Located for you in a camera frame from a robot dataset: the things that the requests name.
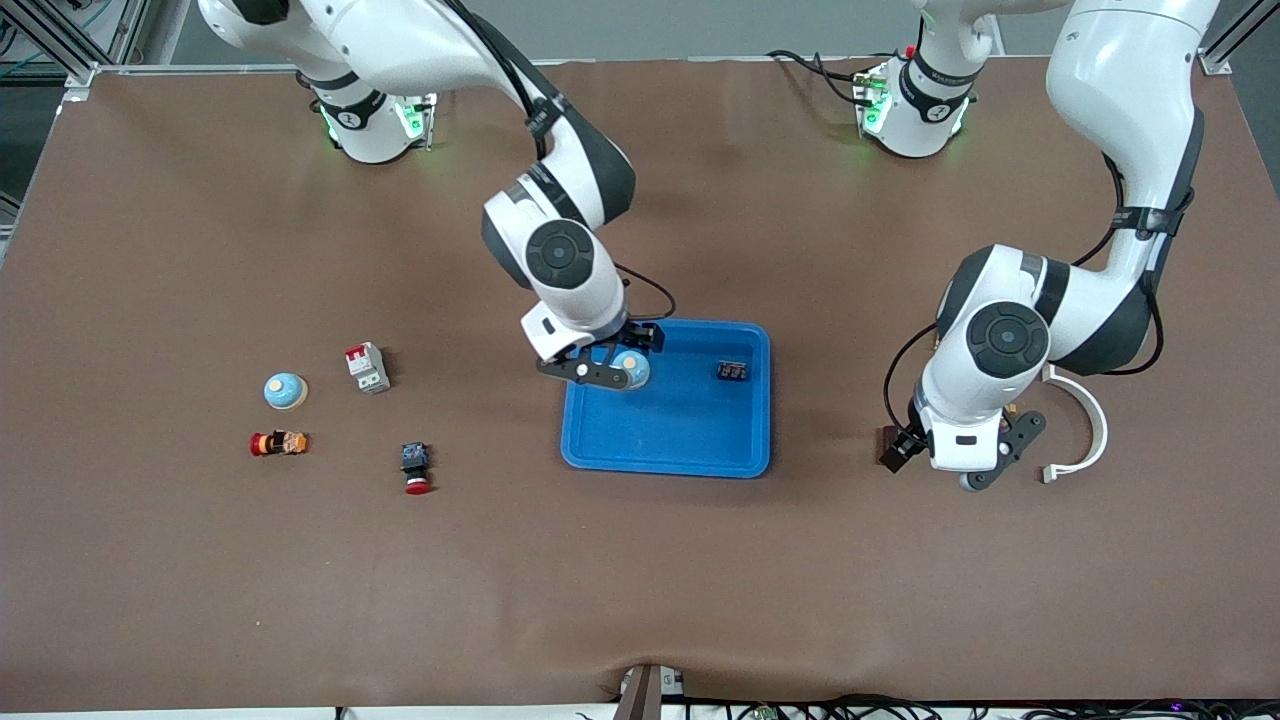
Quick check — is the blue plastic tray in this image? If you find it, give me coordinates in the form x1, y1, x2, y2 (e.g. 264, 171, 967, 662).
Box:
560, 316, 773, 480

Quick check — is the red emergency stop button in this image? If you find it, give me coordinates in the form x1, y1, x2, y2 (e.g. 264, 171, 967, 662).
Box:
400, 442, 435, 496

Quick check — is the brown table cover mat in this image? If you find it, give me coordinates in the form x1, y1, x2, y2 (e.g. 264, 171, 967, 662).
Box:
0, 55, 1280, 713

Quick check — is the white red circuit breaker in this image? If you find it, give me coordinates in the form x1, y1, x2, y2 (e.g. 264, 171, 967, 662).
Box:
344, 341, 392, 395

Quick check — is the metal table clamp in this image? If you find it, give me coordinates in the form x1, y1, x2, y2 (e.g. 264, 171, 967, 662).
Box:
613, 663, 688, 720

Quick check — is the white curved plastic bracket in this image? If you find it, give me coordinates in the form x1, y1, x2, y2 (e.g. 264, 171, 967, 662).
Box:
1042, 368, 1109, 485

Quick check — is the black left base cable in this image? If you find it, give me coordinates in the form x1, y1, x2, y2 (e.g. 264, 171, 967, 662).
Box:
765, 48, 886, 109

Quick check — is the aluminium frame profile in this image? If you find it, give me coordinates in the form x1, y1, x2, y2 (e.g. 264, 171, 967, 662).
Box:
1200, 0, 1280, 77
0, 0, 151, 91

